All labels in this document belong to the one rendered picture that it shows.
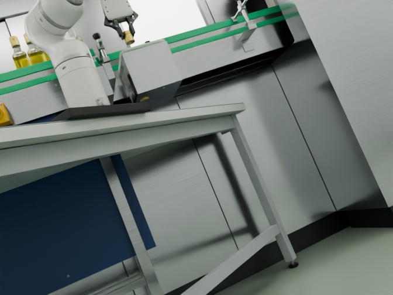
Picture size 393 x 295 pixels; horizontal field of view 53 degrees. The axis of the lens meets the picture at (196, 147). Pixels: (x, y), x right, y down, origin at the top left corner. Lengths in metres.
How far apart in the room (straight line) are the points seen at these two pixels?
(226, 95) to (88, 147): 1.02
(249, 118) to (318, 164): 0.42
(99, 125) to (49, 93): 0.50
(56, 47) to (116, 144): 0.34
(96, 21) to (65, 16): 0.71
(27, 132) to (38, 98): 0.61
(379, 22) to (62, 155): 1.53
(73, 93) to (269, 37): 1.04
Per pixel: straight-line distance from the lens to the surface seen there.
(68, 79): 1.23
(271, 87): 2.07
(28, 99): 1.57
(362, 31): 1.97
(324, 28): 1.87
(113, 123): 1.13
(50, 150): 1.04
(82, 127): 1.06
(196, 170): 1.84
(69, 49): 1.25
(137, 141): 1.23
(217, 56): 1.80
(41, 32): 1.35
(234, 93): 1.99
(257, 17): 1.98
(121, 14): 1.54
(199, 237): 1.83
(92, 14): 2.01
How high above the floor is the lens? 0.46
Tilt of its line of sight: 6 degrees up
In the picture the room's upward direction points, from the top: 23 degrees counter-clockwise
